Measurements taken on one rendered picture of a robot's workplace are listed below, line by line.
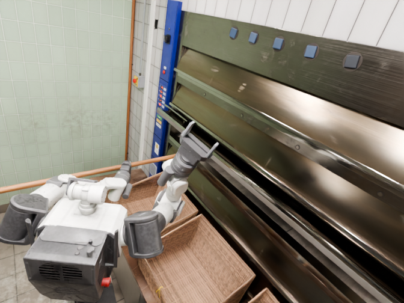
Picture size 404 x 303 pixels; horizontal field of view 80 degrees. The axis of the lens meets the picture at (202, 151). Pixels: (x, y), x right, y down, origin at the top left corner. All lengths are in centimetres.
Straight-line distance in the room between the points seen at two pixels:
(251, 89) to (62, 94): 184
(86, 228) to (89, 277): 15
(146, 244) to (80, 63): 198
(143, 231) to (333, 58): 95
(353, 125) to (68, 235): 107
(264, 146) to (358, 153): 45
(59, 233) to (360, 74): 115
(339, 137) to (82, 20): 218
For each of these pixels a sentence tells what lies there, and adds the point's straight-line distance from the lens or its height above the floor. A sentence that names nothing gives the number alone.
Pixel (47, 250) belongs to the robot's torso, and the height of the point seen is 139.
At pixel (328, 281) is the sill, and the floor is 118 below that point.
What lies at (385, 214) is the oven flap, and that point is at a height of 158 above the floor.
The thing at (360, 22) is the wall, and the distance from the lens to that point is 109.
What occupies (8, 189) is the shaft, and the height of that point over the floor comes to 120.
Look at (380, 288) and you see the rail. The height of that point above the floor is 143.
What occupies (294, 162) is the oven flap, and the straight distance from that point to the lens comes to 121.
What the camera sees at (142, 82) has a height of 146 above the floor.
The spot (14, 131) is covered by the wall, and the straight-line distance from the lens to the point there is 274.
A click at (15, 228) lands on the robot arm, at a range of 105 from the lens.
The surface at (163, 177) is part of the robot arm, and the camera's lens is 91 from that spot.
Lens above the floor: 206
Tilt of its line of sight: 28 degrees down
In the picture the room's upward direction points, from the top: 12 degrees clockwise
